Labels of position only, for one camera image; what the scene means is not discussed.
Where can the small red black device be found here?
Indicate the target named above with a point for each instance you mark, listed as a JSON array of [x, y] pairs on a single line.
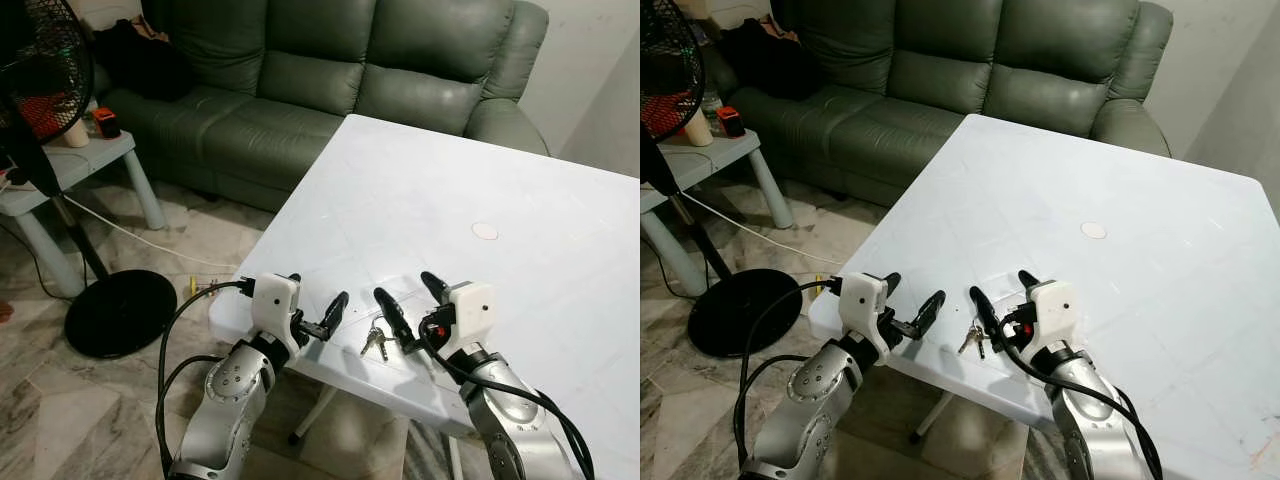
[[731, 122], [106, 124]]

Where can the green leather sofa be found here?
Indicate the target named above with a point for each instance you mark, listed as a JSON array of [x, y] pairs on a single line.
[[950, 90], [300, 90]]

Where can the pale blue side table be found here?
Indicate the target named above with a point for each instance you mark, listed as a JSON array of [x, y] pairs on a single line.
[[715, 158], [85, 160]]

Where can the black bag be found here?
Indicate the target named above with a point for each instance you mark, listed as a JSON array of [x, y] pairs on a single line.
[[140, 65], [765, 60]]

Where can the clear plastic bottle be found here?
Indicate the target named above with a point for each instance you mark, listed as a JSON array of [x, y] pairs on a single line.
[[711, 102]]

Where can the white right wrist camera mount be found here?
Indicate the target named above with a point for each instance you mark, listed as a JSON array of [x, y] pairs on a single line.
[[1052, 305], [470, 305]]

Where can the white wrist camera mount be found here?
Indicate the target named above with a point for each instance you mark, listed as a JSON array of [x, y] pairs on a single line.
[[470, 305], [1052, 305], [862, 300], [275, 300]]

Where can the black pedestal fan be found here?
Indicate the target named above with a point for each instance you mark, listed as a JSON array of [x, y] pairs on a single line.
[[120, 315], [745, 315]]

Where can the white yellow power plug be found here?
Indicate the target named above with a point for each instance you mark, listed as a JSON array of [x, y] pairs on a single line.
[[203, 289]]

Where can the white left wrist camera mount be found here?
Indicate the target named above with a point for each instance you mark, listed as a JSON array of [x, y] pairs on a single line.
[[275, 300], [862, 300]]

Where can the round white table cap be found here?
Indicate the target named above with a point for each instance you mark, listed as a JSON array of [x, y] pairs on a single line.
[[485, 231], [1094, 230]]

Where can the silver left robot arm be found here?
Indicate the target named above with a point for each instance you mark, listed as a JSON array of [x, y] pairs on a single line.
[[225, 400], [800, 400]]

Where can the white plastic table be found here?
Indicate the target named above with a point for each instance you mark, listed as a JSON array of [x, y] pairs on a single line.
[[500, 200], [1120, 200]]

